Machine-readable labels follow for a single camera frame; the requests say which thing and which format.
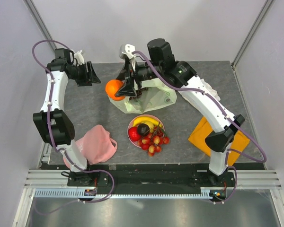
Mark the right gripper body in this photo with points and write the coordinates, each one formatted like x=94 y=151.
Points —
x=143 y=72

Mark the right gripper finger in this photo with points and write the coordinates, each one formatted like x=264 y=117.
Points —
x=125 y=74
x=127 y=89

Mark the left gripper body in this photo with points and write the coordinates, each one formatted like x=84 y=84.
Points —
x=82 y=77

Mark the dark grape bunch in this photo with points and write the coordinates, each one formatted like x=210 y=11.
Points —
x=139 y=93

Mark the orange fake fruit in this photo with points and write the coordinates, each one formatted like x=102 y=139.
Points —
x=112 y=88

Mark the translucent green plastic bag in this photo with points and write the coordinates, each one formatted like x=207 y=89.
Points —
x=155 y=95

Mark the yellow fake banana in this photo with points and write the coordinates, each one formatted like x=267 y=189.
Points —
x=143 y=119

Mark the dark purple fake plum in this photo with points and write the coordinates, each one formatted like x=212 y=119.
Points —
x=143 y=129

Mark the red fake apple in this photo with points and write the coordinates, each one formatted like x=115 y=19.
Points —
x=133 y=134

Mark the red strawberry bunch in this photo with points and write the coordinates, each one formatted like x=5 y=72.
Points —
x=152 y=143

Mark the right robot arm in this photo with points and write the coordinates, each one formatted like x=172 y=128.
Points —
x=181 y=77

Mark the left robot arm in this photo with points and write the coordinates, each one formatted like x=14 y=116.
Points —
x=53 y=124

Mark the pink baseball cap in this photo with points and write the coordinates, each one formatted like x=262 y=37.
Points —
x=94 y=147

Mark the white folded towel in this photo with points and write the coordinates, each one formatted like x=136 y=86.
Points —
x=209 y=88

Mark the orange folded cloth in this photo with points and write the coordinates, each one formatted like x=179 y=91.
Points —
x=203 y=129

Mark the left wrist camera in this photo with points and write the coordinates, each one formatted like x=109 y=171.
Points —
x=78 y=58

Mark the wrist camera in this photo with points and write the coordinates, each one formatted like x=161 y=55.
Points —
x=78 y=58
x=126 y=52

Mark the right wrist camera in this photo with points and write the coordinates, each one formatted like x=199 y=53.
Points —
x=126 y=52

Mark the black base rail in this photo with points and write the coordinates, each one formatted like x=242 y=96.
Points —
x=127 y=178

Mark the left aluminium frame post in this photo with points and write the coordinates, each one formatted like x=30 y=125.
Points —
x=38 y=19

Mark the aluminium frame post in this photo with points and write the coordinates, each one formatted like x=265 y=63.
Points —
x=252 y=32
x=38 y=19

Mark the white cable duct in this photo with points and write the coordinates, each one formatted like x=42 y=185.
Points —
x=90 y=194

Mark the right aluminium frame post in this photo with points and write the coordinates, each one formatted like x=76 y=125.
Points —
x=252 y=32

